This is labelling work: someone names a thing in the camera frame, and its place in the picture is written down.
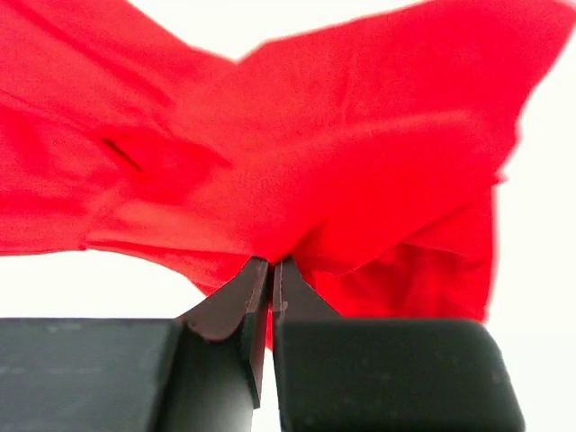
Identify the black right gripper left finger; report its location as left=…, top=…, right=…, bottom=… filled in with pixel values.
left=1, top=258, right=269, bottom=431

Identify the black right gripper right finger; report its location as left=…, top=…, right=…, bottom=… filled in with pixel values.
left=273, top=258, right=525, bottom=432

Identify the red t shirt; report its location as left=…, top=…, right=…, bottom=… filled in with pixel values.
left=1, top=1, right=575, bottom=322

